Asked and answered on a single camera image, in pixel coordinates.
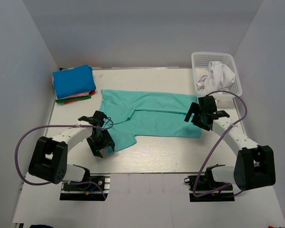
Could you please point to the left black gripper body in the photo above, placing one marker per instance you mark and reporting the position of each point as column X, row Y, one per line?
column 99, row 139

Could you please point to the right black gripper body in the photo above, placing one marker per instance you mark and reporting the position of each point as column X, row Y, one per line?
column 197, row 119

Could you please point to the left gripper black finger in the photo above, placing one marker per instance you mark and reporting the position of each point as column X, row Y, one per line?
column 94, row 148
column 109, row 141

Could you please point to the teal t shirt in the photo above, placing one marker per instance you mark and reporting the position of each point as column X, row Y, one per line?
column 139, row 113

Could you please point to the white t shirt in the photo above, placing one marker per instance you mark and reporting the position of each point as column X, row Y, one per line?
column 218, row 76

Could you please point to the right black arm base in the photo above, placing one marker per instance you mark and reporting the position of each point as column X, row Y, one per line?
column 223, row 195

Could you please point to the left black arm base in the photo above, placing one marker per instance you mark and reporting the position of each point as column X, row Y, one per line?
column 89, row 191

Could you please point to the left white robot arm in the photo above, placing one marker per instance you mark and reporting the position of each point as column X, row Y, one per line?
column 49, row 159

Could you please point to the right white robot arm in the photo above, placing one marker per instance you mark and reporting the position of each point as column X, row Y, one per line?
column 254, row 167

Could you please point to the white plastic basket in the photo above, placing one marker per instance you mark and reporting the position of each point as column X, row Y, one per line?
column 200, row 61

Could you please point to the pink folded t shirt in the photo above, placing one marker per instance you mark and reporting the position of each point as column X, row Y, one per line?
column 71, row 96

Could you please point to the red folded t shirt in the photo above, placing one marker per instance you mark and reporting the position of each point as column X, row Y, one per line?
column 93, row 92

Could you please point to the green folded t shirt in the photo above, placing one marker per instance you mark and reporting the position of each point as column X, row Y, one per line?
column 61, row 100

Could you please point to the blue folded t shirt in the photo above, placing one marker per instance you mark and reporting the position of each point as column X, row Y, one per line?
column 73, row 81

